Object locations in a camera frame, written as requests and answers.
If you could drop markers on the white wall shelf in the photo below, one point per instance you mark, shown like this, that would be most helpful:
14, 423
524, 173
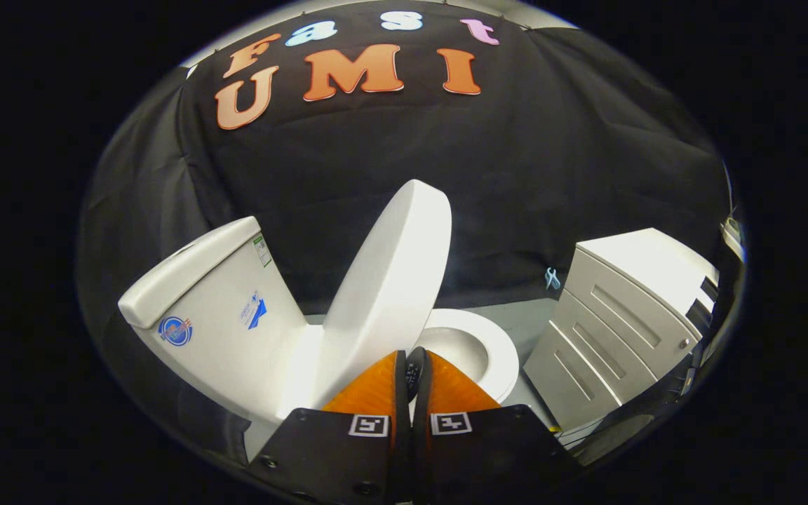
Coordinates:
732, 244

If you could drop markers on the black backdrop cloth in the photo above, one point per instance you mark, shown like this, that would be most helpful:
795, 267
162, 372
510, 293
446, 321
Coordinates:
516, 175

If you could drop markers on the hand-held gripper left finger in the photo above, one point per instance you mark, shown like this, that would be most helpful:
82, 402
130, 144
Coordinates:
400, 393

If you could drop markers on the white toilet with tank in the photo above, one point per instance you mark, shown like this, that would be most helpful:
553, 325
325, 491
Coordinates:
214, 315

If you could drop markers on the blue clip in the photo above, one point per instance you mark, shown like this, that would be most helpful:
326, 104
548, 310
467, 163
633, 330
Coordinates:
552, 278

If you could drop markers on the white toilet lid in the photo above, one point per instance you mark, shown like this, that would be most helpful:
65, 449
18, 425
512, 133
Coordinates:
390, 280

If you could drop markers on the white drawer cabinet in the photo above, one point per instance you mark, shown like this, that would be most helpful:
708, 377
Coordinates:
621, 308

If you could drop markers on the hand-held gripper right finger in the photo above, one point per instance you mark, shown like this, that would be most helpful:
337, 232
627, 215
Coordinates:
421, 414

